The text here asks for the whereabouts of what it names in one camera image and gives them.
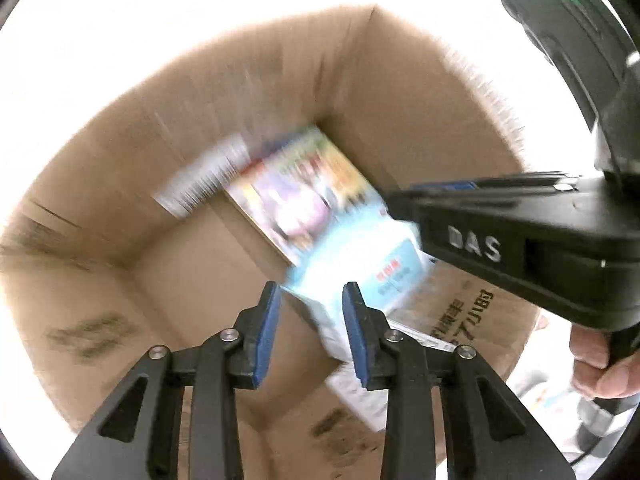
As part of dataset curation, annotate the blue wet wipes pack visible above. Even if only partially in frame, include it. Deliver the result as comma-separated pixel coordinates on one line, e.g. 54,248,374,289
284,205,433,362

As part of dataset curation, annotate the colourful oil pastel box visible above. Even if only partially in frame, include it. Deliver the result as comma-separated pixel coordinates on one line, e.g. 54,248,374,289
226,126,383,266

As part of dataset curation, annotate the right hand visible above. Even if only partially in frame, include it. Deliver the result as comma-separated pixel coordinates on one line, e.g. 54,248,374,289
570,324,640,399

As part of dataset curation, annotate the brown cardboard box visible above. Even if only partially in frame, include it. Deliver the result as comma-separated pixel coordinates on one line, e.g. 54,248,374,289
1,8,538,479

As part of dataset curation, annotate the white shipping label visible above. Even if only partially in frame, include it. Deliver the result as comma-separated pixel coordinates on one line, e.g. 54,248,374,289
153,133,252,219

